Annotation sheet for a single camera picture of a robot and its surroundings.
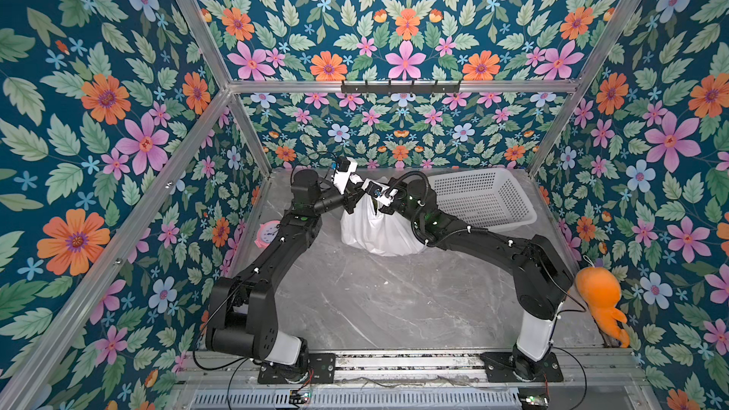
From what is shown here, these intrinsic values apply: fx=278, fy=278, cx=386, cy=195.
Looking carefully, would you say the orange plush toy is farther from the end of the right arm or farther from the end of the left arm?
the end of the left arm

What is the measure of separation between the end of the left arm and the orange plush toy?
2.38 ft

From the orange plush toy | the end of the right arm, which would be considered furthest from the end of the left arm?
the orange plush toy

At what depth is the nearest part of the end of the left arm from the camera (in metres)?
0.71

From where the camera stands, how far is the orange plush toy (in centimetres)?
80
